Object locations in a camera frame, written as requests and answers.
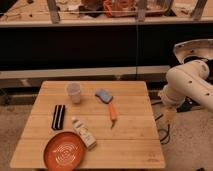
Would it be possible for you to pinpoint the blue sponge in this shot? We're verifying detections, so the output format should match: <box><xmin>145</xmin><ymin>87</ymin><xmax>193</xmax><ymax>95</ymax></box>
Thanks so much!
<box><xmin>95</xmin><ymin>89</ymin><xmax>113</xmax><ymax>104</ymax></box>

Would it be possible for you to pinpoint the black floor cable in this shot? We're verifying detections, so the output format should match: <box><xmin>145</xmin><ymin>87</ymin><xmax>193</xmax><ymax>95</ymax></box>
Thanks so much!
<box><xmin>154</xmin><ymin>113</ymin><xmax>172</xmax><ymax>145</ymax></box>

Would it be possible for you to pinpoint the black striped block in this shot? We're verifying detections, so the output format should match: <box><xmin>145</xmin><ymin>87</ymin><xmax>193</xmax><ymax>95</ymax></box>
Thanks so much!
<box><xmin>51</xmin><ymin>105</ymin><xmax>65</xmax><ymax>130</ymax></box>

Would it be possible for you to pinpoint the orange object on bench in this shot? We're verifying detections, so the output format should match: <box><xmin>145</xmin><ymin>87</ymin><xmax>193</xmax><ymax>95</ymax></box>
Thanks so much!
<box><xmin>103</xmin><ymin>0</ymin><xmax>135</xmax><ymax>17</ymax></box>

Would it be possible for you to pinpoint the wooden folding table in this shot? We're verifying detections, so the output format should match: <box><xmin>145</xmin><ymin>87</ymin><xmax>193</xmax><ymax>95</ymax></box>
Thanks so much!
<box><xmin>10</xmin><ymin>81</ymin><xmax>165</xmax><ymax>170</ymax></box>

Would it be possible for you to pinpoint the orange patterned plate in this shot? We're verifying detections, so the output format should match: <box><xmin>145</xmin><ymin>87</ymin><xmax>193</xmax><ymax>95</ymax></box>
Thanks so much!
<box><xmin>43</xmin><ymin>132</ymin><xmax>85</xmax><ymax>171</ymax></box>

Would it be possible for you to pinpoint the silver robot base cover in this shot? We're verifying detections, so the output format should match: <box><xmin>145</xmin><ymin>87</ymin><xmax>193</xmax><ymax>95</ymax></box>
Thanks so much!
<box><xmin>173</xmin><ymin>39</ymin><xmax>213</xmax><ymax>64</ymax></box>

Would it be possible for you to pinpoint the white ceramic cup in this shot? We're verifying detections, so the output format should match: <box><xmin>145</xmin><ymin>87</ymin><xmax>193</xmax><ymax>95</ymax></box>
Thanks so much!
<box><xmin>66</xmin><ymin>82</ymin><xmax>81</xmax><ymax>104</ymax></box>

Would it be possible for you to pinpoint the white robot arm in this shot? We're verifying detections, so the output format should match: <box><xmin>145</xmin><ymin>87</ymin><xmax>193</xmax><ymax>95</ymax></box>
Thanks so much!
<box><xmin>158</xmin><ymin>60</ymin><xmax>213</xmax><ymax>123</ymax></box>

